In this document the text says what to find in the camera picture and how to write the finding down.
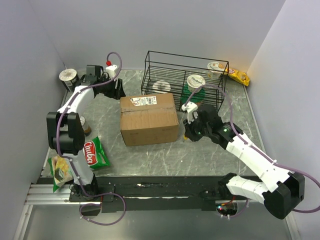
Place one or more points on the brown cardboard box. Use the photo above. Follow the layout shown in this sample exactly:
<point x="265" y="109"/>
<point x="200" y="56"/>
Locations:
<point x="148" y="119"/>

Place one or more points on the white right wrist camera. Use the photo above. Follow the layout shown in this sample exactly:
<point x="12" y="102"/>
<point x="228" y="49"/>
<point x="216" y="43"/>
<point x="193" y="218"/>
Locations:
<point x="191" y="109"/>

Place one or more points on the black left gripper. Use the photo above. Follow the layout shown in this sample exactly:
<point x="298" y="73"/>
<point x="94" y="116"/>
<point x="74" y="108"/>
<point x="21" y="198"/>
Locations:
<point x="116" y="93"/>

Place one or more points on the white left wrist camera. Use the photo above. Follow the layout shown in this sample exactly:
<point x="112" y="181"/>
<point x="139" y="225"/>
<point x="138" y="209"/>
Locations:
<point x="111" y="70"/>

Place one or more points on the black can white lid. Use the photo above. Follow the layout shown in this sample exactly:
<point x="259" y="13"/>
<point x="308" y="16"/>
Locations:
<point x="69" y="78"/>

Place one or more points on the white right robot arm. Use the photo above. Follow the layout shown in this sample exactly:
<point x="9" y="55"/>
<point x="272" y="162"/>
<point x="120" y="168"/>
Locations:
<point x="278" y="189"/>

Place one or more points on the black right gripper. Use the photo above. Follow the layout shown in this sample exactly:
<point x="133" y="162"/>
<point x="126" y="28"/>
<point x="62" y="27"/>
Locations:
<point x="189" y="132"/>

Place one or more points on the green Chuba chips bag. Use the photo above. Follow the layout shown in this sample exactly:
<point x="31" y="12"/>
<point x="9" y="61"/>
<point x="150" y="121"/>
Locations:
<point x="95" y="157"/>

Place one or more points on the small brown jar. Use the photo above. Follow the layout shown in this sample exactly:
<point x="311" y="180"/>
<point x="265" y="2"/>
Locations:
<point x="85" y="126"/>

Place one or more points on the black wire basket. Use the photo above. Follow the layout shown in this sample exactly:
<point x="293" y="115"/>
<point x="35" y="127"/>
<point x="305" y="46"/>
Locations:
<point x="175" y="69"/>

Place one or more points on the yellow snack bag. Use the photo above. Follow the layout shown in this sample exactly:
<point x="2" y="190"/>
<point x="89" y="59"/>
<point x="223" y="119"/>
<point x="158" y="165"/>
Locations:
<point x="238" y="76"/>

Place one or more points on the white yogurt cup behind basket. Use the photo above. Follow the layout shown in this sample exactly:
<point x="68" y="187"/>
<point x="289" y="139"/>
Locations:
<point x="215" y="69"/>

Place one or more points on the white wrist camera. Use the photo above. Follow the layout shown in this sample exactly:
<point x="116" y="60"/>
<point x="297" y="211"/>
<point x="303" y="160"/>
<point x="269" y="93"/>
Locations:
<point x="111" y="70"/>
<point x="191" y="109"/>

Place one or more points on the white lidded jar in basket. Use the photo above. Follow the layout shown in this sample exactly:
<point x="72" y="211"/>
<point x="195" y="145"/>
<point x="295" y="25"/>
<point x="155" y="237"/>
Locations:
<point x="161" y="87"/>

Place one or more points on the green canister in basket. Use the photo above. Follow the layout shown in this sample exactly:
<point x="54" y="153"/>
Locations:
<point x="197" y="98"/>

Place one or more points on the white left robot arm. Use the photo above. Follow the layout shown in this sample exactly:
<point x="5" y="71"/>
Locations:
<point x="65" y="132"/>

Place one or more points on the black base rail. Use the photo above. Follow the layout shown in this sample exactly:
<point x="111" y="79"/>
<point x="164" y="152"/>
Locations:
<point x="152" y="193"/>

